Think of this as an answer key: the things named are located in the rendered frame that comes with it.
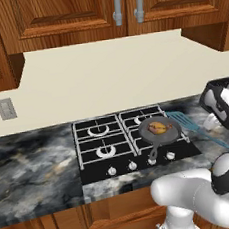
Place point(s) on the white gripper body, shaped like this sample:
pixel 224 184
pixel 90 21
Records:
pixel 211 121

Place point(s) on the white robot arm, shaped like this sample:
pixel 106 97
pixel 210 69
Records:
pixel 185 192

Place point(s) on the grey wall socket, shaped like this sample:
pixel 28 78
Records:
pixel 6 109

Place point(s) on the white hob knob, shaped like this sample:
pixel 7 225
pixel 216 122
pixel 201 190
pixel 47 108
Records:
pixel 112 170
pixel 132 165
pixel 170 155
pixel 152 161

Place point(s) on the dark grey frying pan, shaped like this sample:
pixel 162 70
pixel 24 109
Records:
pixel 163 138

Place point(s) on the browned chicken piece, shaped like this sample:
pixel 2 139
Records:
pixel 158 127

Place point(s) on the teal spatula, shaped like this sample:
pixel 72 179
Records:
pixel 184 120

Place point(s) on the black gas hob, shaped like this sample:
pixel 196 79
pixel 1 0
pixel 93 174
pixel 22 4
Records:
pixel 100 145

